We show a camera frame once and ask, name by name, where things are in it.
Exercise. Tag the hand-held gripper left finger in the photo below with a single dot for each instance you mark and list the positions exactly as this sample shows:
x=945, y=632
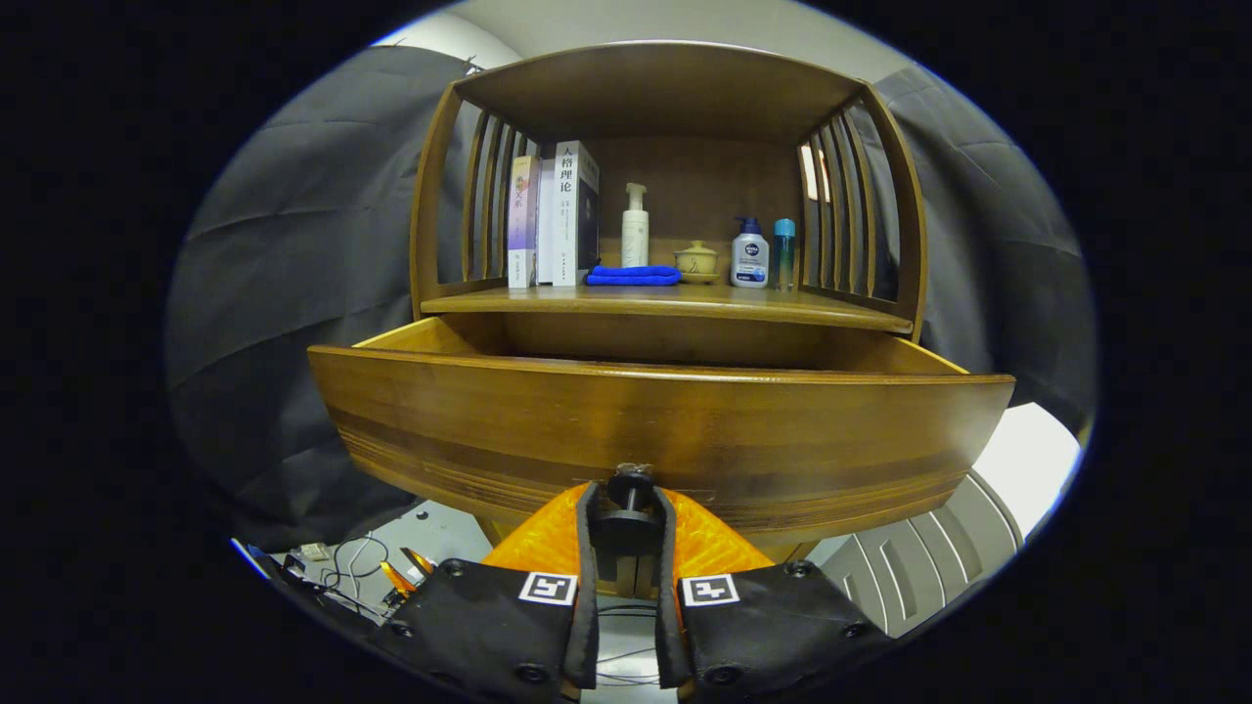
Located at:
x=489, y=626

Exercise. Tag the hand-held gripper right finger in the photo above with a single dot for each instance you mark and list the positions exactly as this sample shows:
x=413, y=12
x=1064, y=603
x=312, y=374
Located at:
x=773, y=631

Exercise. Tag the brown wooden drawer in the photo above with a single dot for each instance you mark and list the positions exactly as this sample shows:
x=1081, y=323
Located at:
x=636, y=420

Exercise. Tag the wooden countertop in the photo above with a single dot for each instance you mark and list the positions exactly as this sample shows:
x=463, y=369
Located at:
x=685, y=301

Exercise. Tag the brown wooden cabinet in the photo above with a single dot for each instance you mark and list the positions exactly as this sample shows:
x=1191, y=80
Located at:
x=665, y=88

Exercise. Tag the white bottle blue pump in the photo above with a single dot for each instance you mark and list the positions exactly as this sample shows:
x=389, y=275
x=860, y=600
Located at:
x=749, y=259

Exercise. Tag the teal clear bottle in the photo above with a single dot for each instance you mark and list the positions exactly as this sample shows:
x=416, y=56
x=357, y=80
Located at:
x=784, y=256

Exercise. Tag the yellow lidded teacup with saucer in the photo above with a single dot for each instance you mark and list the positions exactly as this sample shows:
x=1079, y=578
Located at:
x=696, y=262

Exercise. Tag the blue folded cloth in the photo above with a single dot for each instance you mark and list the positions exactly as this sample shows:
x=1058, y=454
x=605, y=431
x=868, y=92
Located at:
x=633, y=276

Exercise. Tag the thin white book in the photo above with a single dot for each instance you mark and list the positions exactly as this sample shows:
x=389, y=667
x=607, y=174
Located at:
x=545, y=225

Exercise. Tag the pink purple book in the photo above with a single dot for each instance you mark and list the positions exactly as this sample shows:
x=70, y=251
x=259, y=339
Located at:
x=521, y=215

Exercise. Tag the thick white book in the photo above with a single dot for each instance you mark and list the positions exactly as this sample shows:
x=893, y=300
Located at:
x=567, y=215

